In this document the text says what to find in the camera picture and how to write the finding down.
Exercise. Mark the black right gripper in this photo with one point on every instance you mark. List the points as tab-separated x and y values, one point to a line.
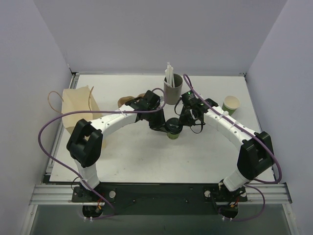
186	119

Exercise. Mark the brown pulp cup carrier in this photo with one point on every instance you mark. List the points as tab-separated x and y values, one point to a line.
125	99

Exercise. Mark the green paper coffee cup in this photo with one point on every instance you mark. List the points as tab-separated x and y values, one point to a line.
174	135

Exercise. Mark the black plastic cup lid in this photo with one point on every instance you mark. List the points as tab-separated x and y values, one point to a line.
173	126

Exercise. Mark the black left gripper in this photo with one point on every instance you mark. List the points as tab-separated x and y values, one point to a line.
159	125

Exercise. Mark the white wrapped straws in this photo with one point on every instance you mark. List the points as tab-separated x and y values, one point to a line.
169	76

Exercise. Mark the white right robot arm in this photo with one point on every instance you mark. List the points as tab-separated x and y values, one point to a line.
255	149

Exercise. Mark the aluminium frame rail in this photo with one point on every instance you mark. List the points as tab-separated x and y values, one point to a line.
66	194

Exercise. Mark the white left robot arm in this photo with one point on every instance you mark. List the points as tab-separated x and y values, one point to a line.
85	142

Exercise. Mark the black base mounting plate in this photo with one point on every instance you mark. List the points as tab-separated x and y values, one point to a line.
157	199

